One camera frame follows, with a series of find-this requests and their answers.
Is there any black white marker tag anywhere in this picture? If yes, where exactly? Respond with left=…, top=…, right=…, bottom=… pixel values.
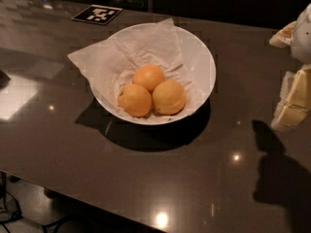
left=72, top=5, right=122, bottom=25

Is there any white bowl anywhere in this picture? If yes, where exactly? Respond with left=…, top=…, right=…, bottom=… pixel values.
left=89, top=22, right=217, bottom=126

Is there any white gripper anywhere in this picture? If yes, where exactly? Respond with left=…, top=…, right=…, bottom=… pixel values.
left=269, top=3, right=311, bottom=132

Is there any orange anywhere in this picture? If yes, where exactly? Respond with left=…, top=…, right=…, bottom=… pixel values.
left=118, top=83, right=152, bottom=117
left=153, top=80, right=187, bottom=116
left=132, top=64, right=165, bottom=92

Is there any white paper napkin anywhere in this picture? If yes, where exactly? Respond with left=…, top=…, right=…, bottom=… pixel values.
left=67, top=17, right=206, bottom=125

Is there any black cable on floor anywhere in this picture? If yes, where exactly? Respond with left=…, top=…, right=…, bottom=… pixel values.
left=0, top=172, right=86, bottom=233

